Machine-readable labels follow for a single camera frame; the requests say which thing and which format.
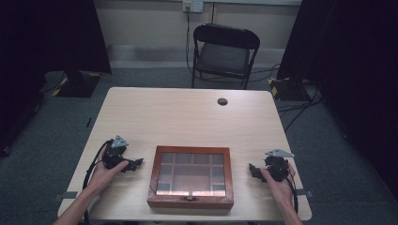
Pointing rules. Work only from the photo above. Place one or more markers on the wooden box with glass lid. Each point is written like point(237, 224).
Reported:
point(191, 176)

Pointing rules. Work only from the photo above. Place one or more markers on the person's right hand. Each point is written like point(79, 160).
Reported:
point(280, 186)

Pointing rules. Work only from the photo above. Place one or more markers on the black curtain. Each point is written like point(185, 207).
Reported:
point(347, 72)

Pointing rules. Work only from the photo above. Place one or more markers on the black folding chair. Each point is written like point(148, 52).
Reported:
point(223, 54)

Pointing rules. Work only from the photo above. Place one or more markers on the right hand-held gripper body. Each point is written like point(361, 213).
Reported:
point(277, 165)

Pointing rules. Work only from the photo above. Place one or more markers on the black stand base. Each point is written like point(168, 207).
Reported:
point(286, 89)
point(76, 84)

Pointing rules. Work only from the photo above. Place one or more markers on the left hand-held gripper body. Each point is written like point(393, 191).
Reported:
point(114, 153)

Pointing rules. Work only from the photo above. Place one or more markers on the white wall socket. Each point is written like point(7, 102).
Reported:
point(192, 6)

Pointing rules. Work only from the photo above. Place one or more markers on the person's left hand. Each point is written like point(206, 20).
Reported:
point(104, 173)

